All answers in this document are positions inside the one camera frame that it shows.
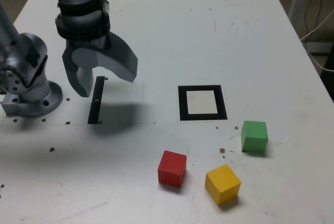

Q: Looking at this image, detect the green cube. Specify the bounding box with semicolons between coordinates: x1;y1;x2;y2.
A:
240;120;269;154

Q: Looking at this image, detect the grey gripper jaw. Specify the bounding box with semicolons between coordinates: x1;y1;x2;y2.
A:
71;30;139;84
62;47;94;98

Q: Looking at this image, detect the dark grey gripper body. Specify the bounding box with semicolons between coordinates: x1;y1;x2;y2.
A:
66;34;110;53

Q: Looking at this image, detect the white cable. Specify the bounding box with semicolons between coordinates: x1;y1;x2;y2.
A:
300;8;334;73

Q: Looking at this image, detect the black tape square outline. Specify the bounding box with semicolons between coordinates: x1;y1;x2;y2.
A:
177;85;228;122

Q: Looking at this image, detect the black tape strip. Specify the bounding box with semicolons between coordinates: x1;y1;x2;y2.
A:
87;76;105;125

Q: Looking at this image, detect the red cube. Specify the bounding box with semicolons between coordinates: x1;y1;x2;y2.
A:
157;150;187;188

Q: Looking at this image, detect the yellow cube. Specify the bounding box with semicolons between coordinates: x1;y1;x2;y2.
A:
204;164;242;206

